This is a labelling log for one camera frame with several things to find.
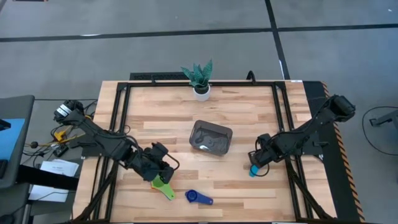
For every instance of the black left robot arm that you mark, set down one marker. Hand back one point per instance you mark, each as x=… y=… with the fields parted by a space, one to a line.
x=102 y=143

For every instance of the black mat with hazard stripe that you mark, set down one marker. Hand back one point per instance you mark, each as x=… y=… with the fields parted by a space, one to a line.
x=335 y=186

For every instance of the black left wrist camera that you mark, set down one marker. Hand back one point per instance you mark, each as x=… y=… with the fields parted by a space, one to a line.
x=160 y=150

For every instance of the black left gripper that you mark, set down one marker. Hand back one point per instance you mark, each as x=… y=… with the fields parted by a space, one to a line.
x=149 y=166

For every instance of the snake plant in white pot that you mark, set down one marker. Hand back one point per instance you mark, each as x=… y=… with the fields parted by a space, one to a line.
x=201 y=93

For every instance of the black ribbed mat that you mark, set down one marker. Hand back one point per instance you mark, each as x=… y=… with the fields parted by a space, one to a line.
x=155 y=76

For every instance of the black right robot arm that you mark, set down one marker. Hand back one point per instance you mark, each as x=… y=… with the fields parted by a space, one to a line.
x=298 y=140

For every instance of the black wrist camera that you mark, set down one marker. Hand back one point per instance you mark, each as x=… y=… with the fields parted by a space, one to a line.
x=263 y=140
x=160 y=150

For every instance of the purple plastic measuring cup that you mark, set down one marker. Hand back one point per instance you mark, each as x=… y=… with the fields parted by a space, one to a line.
x=192 y=196

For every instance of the grey stand foot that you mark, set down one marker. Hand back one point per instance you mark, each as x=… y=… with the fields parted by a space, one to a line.
x=385 y=118

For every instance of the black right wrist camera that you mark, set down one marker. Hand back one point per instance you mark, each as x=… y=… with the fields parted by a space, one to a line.
x=263 y=140

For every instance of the yellow connector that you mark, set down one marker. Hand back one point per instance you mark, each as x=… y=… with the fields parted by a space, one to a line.
x=60 y=135

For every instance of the teal plastic measuring cup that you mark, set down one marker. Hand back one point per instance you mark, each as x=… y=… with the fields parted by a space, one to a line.
x=253 y=171

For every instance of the black aluminium table frame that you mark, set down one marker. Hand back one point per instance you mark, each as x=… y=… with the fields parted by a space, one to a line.
x=199 y=84

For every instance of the grey desk with blue pad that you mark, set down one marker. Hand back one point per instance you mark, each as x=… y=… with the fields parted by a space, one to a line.
x=18 y=105

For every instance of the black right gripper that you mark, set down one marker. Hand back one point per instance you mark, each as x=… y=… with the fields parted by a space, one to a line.
x=262 y=154

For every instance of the white paper sheets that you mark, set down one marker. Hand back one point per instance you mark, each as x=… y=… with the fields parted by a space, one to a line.
x=59 y=168

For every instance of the grey plastic basket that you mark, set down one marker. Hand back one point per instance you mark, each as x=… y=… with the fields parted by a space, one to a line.
x=211 y=138

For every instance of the green plastic measuring cup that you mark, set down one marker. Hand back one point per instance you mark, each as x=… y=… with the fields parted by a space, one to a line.
x=166 y=191

